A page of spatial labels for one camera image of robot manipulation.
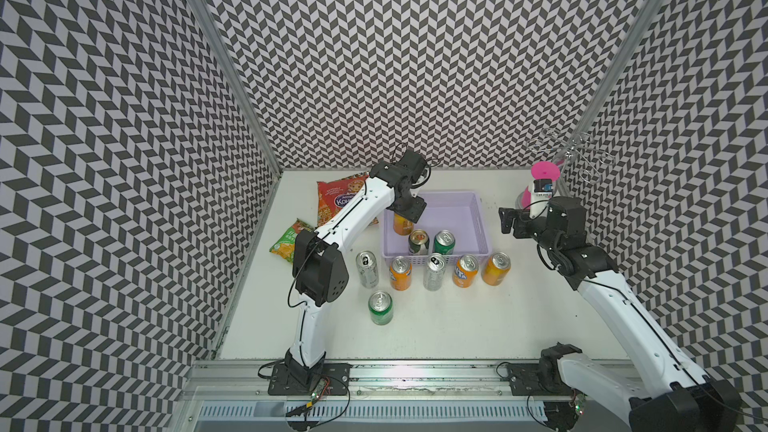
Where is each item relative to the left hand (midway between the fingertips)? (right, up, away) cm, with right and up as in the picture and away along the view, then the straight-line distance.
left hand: (406, 212), depth 87 cm
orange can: (-1, -4, -1) cm, 4 cm away
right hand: (+29, 0, -8) cm, 31 cm away
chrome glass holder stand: (+64, +23, +21) cm, 71 cm away
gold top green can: (+4, -9, 0) cm, 10 cm away
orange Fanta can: (+16, -16, -4) cm, 24 cm away
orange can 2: (+25, -16, -4) cm, 30 cm away
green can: (+12, -9, +2) cm, 15 cm away
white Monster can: (-11, -14, -8) cm, 19 cm away
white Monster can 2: (+7, -16, -7) cm, 19 cm away
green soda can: (-7, -23, -11) cm, 27 cm away
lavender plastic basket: (+19, -1, +19) cm, 27 cm away
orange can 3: (-2, -17, -5) cm, 18 cm away
